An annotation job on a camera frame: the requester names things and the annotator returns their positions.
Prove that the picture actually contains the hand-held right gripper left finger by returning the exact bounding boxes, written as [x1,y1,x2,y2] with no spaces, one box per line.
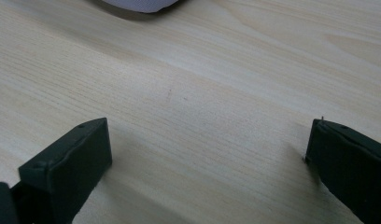
[10,117,113,224]

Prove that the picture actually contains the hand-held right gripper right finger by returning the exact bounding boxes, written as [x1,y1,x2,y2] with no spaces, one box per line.
[304,119,381,224]

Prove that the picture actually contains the white cloth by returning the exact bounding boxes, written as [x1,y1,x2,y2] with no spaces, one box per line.
[99,0,180,14]

